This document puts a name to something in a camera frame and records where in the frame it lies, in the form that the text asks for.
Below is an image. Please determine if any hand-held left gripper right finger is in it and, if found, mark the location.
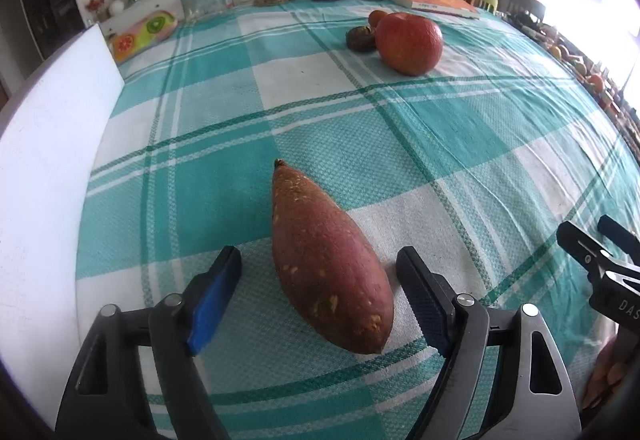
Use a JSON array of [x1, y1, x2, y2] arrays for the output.
[[396, 246, 583, 440]]

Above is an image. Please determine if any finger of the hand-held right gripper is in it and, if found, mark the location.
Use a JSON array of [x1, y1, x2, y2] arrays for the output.
[[598, 215, 640, 266], [556, 220, 623, 283]]

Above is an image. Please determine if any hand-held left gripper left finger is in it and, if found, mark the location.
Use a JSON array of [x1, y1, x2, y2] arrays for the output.
[[54, 245, 243, 440]]

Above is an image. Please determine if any plump sweet potato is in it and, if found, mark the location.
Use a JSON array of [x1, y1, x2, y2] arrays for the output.
[[271, 159, 396, 355]]

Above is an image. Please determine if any white cardboard box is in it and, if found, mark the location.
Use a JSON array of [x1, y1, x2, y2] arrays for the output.
[[0, 23, 126, 371]]

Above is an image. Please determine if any person's right hand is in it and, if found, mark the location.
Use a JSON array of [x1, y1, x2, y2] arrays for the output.
[[580, 336, 634, 414]]

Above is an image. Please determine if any teal white checked tablecloth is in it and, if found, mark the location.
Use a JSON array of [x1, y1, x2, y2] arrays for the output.
[[75, 0, 640, 440]]

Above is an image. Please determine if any fruit basket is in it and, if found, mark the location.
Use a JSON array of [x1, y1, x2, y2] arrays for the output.
[[547, 40, 608, 94]]

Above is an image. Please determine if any red apple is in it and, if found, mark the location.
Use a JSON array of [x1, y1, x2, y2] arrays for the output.
[[376, 12, 444, 76]]

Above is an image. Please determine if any small dark brown fruit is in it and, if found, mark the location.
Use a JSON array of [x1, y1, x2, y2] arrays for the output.
[[346, 25, 377, 53]]

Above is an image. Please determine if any white television cabinet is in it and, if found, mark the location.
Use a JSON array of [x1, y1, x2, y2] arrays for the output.
[[97, 0, 183, 36]]

